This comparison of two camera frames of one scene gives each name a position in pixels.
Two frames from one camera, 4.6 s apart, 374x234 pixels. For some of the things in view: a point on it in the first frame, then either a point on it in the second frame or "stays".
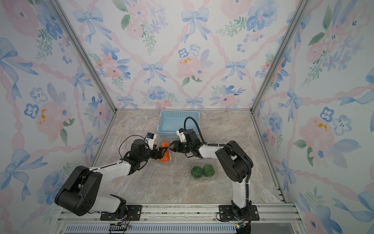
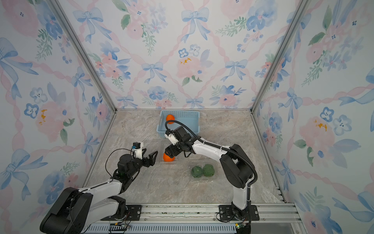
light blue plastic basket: (170, 121) stays
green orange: (208, 170) stays
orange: (165, 144) → (170, 117)
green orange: (196, 171) stays
